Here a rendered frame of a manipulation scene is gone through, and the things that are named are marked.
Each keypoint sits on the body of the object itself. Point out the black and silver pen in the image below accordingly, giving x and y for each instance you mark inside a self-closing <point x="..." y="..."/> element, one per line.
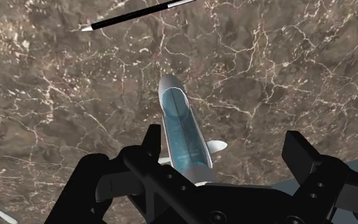
<point x="135" y="15"/>

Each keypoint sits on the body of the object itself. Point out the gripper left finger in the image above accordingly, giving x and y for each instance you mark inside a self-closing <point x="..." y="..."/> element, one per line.
<point x="135" y="183"/>

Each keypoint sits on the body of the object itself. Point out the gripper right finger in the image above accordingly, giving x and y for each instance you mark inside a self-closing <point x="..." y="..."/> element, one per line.
<point x="315" y="180"/>

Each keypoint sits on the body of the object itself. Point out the white and blue toy airplane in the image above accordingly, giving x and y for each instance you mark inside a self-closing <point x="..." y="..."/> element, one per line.
<point x="182" y="136"/>

